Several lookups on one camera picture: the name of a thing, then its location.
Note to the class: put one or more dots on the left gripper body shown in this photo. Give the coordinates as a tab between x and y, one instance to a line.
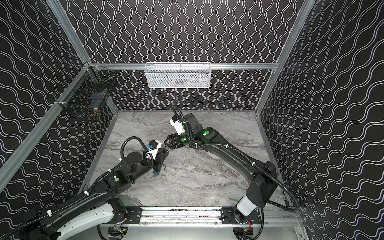
161	157

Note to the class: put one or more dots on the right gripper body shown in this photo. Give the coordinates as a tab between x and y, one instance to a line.
169	140

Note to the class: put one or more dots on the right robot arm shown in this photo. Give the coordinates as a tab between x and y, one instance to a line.
261	176

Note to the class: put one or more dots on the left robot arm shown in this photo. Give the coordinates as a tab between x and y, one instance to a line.
99	204

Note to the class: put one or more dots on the brass padlock in basket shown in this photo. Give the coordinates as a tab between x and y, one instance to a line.
96	113

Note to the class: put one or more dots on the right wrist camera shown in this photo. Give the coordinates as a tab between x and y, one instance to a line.
178	125

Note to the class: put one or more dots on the white wire basket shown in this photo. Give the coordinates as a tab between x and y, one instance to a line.
178	75

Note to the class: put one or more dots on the black wire basket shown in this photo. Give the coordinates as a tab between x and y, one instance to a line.
92	91

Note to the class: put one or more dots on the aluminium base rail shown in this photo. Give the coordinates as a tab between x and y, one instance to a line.
182	217

